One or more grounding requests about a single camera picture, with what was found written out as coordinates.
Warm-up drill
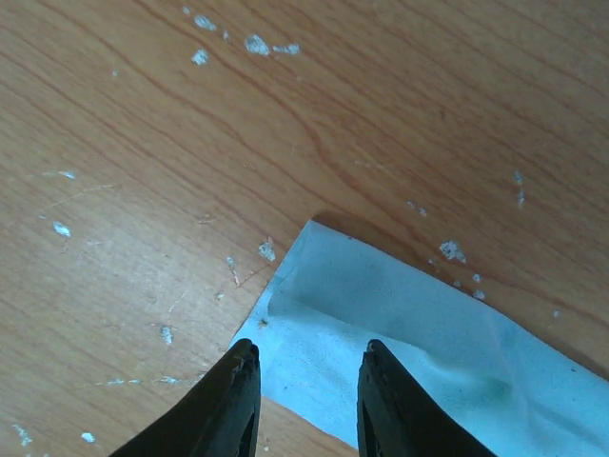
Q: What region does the light blue cleaning cloth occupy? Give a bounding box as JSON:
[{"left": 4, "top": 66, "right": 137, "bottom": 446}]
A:
[{"left": 238, "top": 222, "right": 608, "bottom": 456}]

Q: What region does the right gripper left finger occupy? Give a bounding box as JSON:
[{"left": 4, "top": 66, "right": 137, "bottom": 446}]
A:
[{"left": 112, "top": 339, "right": 261, "bottom": 457}]

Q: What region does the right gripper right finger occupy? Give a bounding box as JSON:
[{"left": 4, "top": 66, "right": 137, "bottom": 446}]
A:
[{"left": 357, "top": 339, "right": 493, "bottom": 457}]

